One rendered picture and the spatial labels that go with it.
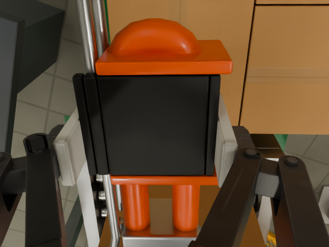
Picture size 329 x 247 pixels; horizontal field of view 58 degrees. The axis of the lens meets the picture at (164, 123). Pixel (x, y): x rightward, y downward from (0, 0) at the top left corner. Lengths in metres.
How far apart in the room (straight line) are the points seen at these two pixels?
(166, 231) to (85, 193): 0.89
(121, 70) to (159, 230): 0.14
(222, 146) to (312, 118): 0.90
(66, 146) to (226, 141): 0.08
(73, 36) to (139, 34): 1.34
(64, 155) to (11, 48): 0.61
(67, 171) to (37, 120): 1.58
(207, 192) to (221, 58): 0.76
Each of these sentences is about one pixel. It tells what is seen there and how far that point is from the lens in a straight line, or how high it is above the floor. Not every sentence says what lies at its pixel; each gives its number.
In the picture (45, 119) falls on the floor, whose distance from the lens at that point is 1.73.
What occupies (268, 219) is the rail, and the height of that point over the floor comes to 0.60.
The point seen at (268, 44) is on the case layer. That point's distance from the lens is 0.92.
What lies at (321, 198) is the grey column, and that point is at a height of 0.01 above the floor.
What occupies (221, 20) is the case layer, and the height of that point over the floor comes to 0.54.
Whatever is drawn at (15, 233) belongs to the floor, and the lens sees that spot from 2.41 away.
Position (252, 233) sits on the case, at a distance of 0.82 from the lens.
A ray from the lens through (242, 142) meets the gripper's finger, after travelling 0.17.
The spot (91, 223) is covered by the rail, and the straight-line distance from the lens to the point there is 1.23.
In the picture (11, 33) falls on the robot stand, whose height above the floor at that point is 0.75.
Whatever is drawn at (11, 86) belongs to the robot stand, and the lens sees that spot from 0.80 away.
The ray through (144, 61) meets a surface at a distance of 0.16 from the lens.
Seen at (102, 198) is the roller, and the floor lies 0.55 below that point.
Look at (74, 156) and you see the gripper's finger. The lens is 0.18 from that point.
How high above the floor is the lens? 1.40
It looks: 61 degrees down
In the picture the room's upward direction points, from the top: 176 degrees counter-clockwise
